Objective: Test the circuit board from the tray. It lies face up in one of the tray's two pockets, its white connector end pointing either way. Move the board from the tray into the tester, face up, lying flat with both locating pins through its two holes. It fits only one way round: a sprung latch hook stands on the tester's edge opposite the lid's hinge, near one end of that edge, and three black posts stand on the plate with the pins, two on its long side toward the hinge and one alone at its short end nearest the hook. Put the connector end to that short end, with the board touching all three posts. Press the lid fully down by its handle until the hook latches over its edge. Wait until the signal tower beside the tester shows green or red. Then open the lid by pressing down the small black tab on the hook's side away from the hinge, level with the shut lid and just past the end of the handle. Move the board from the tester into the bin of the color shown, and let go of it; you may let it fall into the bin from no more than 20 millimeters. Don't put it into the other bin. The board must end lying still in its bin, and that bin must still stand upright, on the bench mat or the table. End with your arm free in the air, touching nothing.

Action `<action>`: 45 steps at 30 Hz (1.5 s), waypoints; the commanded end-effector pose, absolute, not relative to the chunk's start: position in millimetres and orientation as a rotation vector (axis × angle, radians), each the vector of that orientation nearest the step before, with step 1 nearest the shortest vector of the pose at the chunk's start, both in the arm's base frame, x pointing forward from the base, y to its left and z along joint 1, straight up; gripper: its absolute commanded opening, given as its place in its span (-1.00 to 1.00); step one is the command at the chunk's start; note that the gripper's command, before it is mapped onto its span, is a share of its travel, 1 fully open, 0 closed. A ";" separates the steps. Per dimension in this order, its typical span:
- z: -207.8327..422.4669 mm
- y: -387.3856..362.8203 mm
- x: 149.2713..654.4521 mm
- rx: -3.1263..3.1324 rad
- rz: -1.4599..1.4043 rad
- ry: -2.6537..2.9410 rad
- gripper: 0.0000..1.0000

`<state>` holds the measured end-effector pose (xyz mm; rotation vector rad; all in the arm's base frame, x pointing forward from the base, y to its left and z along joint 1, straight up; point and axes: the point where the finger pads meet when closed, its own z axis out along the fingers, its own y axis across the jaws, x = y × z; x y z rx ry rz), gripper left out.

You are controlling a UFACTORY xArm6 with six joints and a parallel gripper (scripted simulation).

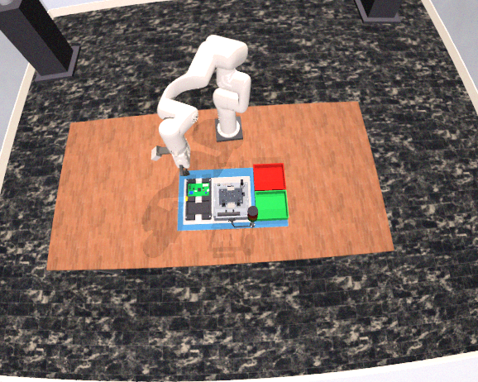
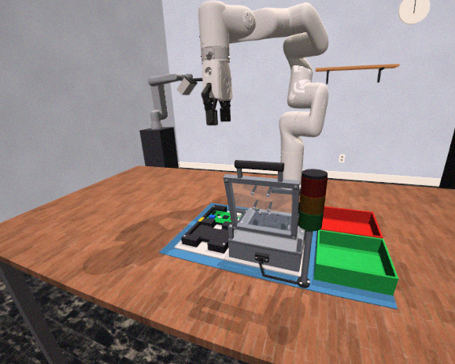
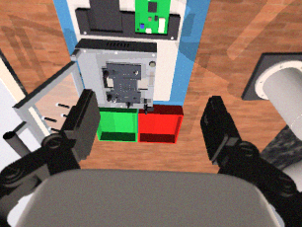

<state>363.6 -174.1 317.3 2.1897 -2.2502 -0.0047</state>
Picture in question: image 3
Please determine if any green bin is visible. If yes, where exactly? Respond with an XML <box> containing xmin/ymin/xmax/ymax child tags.
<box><xmin>97</xmin><ymin>107</ymin><xmax>137</xmax><ymax>142</ymax></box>

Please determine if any red bin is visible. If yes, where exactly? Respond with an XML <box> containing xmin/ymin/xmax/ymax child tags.
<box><xmin>138</xmin><ymin>105</ymin><xmax>184</xmax><ymax>144</ymax></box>

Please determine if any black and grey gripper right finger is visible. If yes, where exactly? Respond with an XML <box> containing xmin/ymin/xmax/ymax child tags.
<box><xmin>200</xmin><ymin>96</ymin><xmax>302</xmax><ymax>227</ymax></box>

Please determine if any green circuit board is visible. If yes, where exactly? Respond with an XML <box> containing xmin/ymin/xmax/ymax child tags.
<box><xmin>135</xmin><ymin>0</ymin><xmax>171</xmax><ymax>34</ymax></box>

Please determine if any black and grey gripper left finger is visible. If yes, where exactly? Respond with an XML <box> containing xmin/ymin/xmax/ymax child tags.
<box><xmin>0</xmin><ymin>89</ymin><xmax>101</xmax><ymax>227</ymax></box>

